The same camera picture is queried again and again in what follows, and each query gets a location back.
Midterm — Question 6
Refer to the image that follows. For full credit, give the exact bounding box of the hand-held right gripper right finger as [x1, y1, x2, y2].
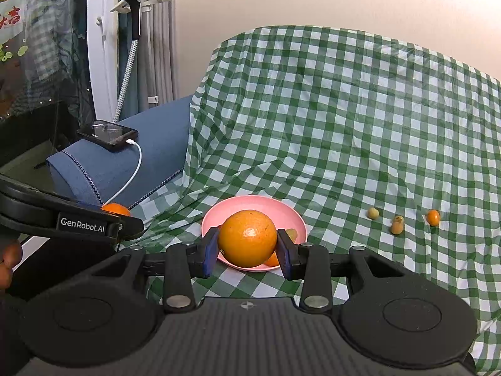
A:
[276, 229, 426, 315]

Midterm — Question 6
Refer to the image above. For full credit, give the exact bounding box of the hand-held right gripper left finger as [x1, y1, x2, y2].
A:
[88, 226, 220, 315]

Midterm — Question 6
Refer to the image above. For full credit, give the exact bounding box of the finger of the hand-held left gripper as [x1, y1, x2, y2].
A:
[116, 215, 146, 242]

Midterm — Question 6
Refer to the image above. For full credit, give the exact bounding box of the pink plate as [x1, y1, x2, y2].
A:
[201, 195, 307, 272]

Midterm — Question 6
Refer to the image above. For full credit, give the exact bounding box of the person's left hand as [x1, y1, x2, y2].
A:
[0, 242, 23, 291]

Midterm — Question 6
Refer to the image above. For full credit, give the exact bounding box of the blue sofa armrest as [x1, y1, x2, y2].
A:
[46, 95, 194, 220]

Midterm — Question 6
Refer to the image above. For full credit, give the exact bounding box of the black smartphone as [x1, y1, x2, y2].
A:
[77, 120, 139, 152]

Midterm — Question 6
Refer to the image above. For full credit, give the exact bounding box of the green checkered tablecloth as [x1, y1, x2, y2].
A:
[117, 24, 501, 369]

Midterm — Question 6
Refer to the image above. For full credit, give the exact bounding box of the glass door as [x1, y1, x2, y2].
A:
[0, 0, 92, 173]

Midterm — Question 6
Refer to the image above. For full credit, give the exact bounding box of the grey curtain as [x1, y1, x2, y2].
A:
[138, 0, 180, 106]

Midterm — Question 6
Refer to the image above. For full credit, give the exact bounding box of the teal curtain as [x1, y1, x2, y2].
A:
[117, 0, 140, 120]

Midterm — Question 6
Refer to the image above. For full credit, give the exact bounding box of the black garment steamer head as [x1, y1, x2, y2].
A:
[114, 0, 143, 40]

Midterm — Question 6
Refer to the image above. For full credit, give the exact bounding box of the white charging cable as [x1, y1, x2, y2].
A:
[102, 139, 144, 208]

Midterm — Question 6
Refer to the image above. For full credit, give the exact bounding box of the braided steamer hose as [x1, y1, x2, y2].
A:
[113, 38, 139, 124]

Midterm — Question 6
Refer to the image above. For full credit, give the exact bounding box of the white door frame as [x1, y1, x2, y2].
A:
[87, 0, 120, 124]

